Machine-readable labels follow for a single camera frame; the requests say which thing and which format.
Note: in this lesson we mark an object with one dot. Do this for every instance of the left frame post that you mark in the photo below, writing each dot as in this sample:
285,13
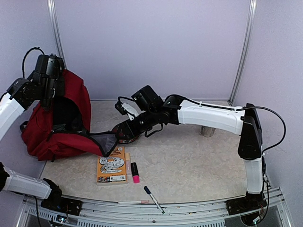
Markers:
55,29

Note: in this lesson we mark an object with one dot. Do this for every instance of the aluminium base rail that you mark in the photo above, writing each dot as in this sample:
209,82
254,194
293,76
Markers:
94,213

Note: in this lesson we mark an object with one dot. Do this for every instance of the right frame post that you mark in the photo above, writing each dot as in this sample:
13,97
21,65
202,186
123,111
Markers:
244,51

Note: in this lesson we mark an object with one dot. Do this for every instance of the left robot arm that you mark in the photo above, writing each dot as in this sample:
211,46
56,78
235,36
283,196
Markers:
43,84

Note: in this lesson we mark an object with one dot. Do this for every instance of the frame post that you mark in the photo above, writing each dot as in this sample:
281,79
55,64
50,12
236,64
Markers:
55,29
244,51

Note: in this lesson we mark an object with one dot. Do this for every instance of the red student backpack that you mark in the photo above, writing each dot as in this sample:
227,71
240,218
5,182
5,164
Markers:
64,130

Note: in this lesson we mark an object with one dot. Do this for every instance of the cream ceramic mug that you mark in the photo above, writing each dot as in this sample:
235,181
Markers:
207,131

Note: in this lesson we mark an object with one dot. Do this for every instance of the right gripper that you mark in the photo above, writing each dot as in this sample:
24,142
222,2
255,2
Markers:
132,131

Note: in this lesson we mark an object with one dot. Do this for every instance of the pink highlighter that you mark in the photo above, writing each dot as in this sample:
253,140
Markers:
135,174

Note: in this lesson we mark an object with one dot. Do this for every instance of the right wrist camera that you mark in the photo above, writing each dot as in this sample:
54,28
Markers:
126,109

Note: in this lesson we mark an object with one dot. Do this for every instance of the white pen on rail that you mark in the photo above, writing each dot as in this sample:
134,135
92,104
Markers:
134,202

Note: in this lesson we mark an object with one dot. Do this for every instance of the orange comic book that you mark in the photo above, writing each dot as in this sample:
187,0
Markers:
111,170

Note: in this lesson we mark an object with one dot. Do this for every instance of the blue capped marker pen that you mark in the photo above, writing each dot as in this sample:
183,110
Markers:
154,199

